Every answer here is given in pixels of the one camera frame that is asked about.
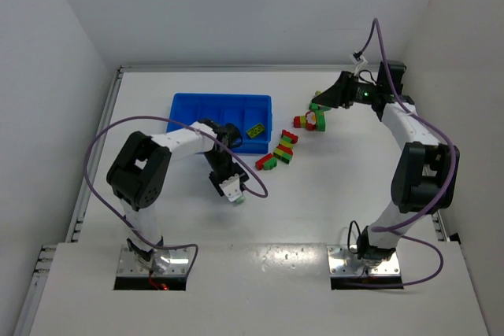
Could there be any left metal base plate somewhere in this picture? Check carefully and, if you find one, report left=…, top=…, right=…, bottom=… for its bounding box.
left=116, top=240, right=198, bottom=279

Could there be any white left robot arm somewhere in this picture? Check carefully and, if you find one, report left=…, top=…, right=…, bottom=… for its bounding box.
left=106, top=119, right=249, bottom=262

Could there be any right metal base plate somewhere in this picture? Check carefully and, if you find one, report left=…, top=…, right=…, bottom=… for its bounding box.
left=327, top=245, right=401, bottom=279

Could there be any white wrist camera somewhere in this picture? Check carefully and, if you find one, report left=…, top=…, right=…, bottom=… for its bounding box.
left=219, top=174, right=243, bottom=203
left=350, top=51, right=368, bottom=75

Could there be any green rounded lego brick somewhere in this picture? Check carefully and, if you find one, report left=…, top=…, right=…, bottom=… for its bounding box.
left=263, top=157, right=278, bottom=171

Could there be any red lime green lego stack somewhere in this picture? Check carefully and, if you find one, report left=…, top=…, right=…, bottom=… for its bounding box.
left=273, top=130, right=298, bottom=164

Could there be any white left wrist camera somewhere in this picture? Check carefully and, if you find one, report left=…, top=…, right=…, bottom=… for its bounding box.
left=219, top=174, right=243, bottom=203

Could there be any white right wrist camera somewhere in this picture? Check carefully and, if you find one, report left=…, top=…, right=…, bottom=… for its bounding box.
left=350, top=51, right=368, bottom=75

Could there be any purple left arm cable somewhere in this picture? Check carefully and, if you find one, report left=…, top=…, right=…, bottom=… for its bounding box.
left=86, top=115, right=269, bottom=274

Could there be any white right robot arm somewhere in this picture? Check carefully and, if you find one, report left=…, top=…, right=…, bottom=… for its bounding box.
left=313, top=61, right=460, bottom=266

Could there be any red long lego brick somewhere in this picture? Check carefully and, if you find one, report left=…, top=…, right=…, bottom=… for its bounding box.
left=255, top=153, right=273, bottom=171

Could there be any flower lego stack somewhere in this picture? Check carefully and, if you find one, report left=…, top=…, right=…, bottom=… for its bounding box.
left=293, top=110, right=326, bottom=131

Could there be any metal base plate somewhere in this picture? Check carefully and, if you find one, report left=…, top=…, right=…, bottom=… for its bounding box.
left=116, top=240, right=198, bottom=279
left=327, top=245, right=401, bottom=279

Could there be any blue plastic sorting bin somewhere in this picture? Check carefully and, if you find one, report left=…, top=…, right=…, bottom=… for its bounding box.
left=169, top=93, right=272, bottom=154

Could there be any green sloped lego brick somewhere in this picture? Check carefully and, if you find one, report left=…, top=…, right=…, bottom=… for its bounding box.
left=309, top=102, right=331, bottom=112

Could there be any lime green lego brick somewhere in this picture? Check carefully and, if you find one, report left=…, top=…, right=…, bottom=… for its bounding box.
left=246, top=123, right=266, bottom=139

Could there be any green square lego brick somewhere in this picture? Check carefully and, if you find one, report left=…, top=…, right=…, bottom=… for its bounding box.
left=235, top=194, right=246, bottom=205

